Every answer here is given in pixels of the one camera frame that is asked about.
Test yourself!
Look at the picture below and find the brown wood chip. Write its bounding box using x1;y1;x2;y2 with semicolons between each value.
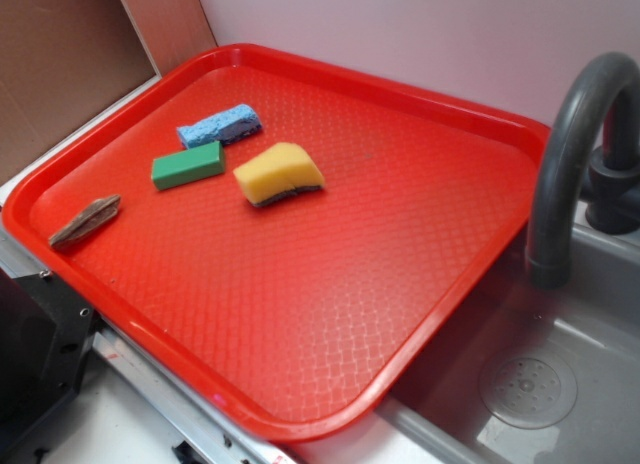
48;194;121;250

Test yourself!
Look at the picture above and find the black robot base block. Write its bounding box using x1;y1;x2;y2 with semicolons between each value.
1;272;95;451

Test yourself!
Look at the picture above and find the red plastic tray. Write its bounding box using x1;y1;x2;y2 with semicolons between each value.
2;44;549;443

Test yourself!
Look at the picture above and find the yellow sponge with grey pad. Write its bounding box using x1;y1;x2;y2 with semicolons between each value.
233;142;325;207

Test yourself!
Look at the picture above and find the blue sponge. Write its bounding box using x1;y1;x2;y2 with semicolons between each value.
176;104;262;149

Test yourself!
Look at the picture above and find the green rectangular block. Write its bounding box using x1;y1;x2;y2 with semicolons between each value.
151;141;226;191

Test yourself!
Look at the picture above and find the grey plastic sink basin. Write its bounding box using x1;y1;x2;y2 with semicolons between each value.
378;225;639;463

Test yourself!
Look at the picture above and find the sink drain strainer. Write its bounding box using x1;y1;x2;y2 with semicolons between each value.
479;349;578;430

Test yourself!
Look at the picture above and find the grey curved faucet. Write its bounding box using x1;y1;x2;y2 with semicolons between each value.
525;52;639;289

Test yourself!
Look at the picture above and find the brown cardboard panel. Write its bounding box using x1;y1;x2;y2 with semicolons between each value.
1;0;216;183

